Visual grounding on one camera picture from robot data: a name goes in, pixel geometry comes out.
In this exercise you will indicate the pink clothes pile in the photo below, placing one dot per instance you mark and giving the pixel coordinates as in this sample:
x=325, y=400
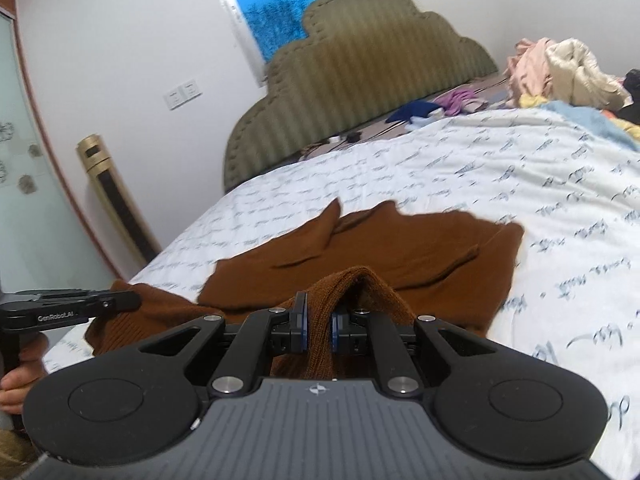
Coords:
x=528, y=70

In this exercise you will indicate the frosted glass door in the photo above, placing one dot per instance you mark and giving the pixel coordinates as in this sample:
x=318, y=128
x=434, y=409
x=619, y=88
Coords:
x=43, y=244

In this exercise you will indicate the olive green upholstered headboard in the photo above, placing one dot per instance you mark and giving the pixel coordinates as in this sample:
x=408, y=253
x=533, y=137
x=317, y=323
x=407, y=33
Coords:
x=361, y=59

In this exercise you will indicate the white bedsheet with blue script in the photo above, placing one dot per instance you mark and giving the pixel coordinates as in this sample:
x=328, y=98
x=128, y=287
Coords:
x=573, y=303

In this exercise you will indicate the cream clothes pile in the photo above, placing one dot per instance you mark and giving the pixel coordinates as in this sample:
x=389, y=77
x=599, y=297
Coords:
x=577, y=79

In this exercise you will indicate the dark blue garment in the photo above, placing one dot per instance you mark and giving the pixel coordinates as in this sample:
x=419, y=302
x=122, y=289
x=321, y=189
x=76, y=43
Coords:
x=418, y=108

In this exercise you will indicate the black garment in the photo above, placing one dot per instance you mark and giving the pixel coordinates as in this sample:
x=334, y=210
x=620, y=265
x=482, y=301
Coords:
x=631, y=111

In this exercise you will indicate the gold tower fan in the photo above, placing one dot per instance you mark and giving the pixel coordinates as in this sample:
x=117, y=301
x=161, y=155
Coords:
x=116, y=200

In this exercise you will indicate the light blue garment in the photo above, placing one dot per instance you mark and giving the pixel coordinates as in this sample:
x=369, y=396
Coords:
x=594, y=121

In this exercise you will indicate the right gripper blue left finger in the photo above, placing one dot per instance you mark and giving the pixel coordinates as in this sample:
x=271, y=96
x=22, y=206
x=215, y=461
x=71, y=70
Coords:
x=299, y=323

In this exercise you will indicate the purple garment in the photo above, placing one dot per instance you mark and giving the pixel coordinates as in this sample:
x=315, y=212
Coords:
x=461, y=101

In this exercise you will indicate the brown knit sweater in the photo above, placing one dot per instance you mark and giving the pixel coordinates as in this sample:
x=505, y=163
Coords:
x=452, y=265

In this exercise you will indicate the person's left hand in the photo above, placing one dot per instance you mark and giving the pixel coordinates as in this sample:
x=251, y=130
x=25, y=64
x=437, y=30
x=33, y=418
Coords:
x=16, y=384

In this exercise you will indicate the white double wall socket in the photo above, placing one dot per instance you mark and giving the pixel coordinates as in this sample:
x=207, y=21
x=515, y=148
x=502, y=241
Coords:
x=182, y=94

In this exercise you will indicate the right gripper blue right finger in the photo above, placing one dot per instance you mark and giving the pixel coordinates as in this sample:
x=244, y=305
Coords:
x=340, y=332

